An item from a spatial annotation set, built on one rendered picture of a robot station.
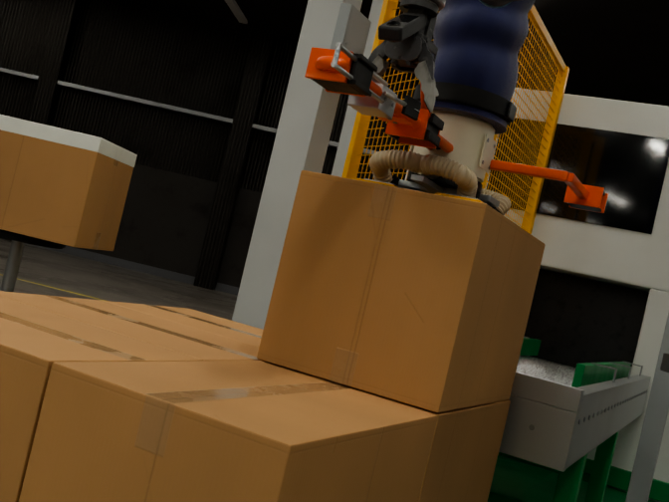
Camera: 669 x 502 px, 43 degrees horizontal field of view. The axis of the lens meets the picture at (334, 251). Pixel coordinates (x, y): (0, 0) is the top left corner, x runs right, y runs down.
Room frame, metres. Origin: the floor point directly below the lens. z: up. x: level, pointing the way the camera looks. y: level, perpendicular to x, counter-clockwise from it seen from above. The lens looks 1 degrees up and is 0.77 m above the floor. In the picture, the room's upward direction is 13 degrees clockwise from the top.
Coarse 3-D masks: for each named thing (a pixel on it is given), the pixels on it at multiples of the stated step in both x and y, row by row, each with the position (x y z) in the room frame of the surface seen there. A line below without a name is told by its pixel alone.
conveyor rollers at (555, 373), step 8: (520, 360) 3.84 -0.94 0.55; (528, 360) 4.00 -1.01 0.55; (536, 360) 4.16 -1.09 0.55; (544, 360) 4.32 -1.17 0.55; (520, 368) 3.30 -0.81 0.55; (528, 368) 3.46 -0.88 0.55; (536, 368) 3.54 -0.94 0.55; (544, 368) 3.70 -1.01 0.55; (552, 368) 3.78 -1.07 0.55; (560, 368) 3.94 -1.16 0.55; (568, 368) 4.10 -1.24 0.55; (544, 376) 3.16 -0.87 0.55; (552, 376) 3.24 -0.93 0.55; (560, 376) 3.32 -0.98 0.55; (568, 376) 3.48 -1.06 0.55; (568, 384) 3.04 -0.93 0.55
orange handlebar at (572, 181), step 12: (324, 60) 1.31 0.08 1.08; (372, 84) 1.40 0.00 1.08; (396, 108) 1.51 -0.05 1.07; (384, 120) 1.60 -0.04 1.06; (396, 120) 1.57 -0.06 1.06; (408, 120) 1.58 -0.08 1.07; (420, 120) 1.63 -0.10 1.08; (444, 144) 1.77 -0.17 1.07; (492, 168) 1.90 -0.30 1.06; (504, 168) 1.88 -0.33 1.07; (516, 168) 1.87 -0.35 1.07; (528, 168) 1.86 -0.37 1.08; (540, 168) 1.85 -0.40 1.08; (552, 168) 1.84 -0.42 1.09; (564, 180) 1.83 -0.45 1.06; (576, 180) 1.87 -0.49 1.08; (576, 192) 1.95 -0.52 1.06
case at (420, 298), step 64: (320, 192) 1.71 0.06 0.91; (384, 192) 1.65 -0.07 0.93; (320, 256) 1.70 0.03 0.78; (384, 256) 1.64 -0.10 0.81; (448, 256) 1.58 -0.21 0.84; (512, 256) 1.82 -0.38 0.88; (320, 320) 1.68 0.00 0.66; (384, 320) 1.62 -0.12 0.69; (448, 320) 1.57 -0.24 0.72; (512, 320) 1.95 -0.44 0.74; (384, 384) 1.61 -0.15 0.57; (448, 384) 1.58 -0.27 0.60; (512, 384) 2.10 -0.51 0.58
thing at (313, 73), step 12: (312, 48) 1.35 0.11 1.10; (312, 60) 1.34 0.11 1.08; (348, 60) 1.32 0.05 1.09; (312, 72) 1.34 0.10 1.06; (324, 72) 1.33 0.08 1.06; (336, 72) 1.32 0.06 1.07; (348, 72) 1.32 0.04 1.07; (324, 84) 1.37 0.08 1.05; (336, 84) 1.34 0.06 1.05; (360, 96) 1.39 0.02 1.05
